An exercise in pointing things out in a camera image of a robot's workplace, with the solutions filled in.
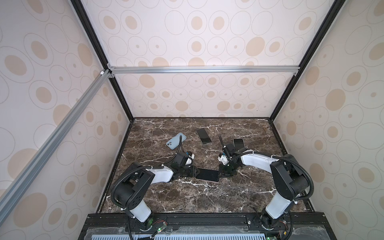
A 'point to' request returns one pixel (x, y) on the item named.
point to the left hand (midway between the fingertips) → (202, 170)
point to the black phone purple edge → (208, 175)
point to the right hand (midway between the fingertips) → (220, 175)
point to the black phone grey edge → (203, 136)
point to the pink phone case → (209, 181)
